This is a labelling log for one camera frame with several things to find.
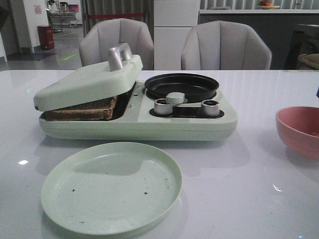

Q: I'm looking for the mint breakfast maker lid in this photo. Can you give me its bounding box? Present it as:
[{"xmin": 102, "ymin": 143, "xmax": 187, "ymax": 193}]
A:
[{"xmin": 33, "ymin": 55, "xmax": 143, "ymax": 112}]

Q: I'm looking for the bread slice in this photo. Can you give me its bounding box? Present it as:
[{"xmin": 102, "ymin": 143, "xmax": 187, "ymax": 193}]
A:
[
  {"xmin": 69, "ymin": 96, "xmax": 118, "ymax": 110},
  {"xmin": 44, "ymin": 109, "xmax": 114, "ymax": 121}
]

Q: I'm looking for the mint green breakfast maker base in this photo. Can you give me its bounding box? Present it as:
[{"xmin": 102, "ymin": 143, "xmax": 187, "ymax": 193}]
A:
[{"xmin": 39, "ymin": 82, "xmax": 238, "ymax": 141}]

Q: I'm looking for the left silver control knob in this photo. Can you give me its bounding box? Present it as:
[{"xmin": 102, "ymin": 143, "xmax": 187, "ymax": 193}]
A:
[{"xmin": 154, "ymin": 99, "xmax": 172, "ymax": 115}]

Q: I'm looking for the silver control knob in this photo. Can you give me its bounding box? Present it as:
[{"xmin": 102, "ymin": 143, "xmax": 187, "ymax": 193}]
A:
[
  {"xmin": 154, "ymin": 99, "xmax": 172, "ymax": 115},
  {"xmin": 200, "ymin": 100, "xmax": 220, "ymax": 117}
]

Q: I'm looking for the black round frying pan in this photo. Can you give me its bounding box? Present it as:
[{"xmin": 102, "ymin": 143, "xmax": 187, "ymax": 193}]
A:
[{"xmin": 145, "ymin": 73, "xmax": 219, "ymax": 103}]

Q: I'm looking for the right silver control knob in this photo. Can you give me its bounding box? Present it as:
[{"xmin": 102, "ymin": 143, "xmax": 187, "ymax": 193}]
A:
[{"xmin": 200, "ymin": 100, "xmax": 220, "ymax": 117}]

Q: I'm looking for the mint green round plate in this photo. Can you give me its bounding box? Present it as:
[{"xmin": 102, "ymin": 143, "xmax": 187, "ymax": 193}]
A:
[{"xmin": 41, "ymin": 142, "xmax": 182, "ymax": 239}]

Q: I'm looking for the right grey upholstered chair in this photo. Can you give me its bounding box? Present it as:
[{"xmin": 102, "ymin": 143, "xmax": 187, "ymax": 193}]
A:
[{"xmin": 181, "ymin": 20, "xmax": 272, "ymax": 70}]

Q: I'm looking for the grey upholstered chair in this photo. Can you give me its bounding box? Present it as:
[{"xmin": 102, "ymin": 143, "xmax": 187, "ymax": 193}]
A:
[
  {"xmin": 181, "ymin": 20, "xmax": 272, "ymax": 70},
  {"xmin": 79, "ymin": 18, "xmax": 154, "ymax": 70}
]

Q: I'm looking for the left grey upholstered chair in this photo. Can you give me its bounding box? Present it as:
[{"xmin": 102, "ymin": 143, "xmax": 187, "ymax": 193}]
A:
[{"xmin": 79, "ymin": 18, "xmax": 154, "ymax": 70}]

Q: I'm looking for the white refrigerator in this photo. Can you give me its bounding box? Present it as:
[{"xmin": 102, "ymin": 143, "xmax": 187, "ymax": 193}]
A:
[{"xmin": 154, "ymin": 0, "xmax": 200, "ymax": 70}]

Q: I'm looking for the pink plastic bowl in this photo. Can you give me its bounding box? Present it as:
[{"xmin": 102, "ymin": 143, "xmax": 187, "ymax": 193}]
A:
[{"xmin": 276, "ymin": 106, "xmax": 319, "ymax": 160}]

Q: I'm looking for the red trash bin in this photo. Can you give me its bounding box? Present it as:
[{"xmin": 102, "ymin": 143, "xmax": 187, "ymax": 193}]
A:
[{"xmin": 37, "ymin": 25, "xmax": 54, "ymax": 50}]

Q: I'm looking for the fruit bowl on counter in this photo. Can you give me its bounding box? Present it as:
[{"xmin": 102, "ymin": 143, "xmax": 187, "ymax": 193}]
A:
[{"xmin": 257, "ymin": 0, "xmax": 281, "ymax": 10}]

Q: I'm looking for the dark grey kitchen counter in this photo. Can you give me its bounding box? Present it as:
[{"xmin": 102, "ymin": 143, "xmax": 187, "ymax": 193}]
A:
[{"xmin": 198, "ymin": 9, "xmax": 319, "ymax": 70}]

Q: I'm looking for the mint green pan handle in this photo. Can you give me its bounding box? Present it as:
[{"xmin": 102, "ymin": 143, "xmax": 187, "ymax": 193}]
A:
[{"xmin": 165, "ymin": 92, "xmax": 185, "ymax": 105}]

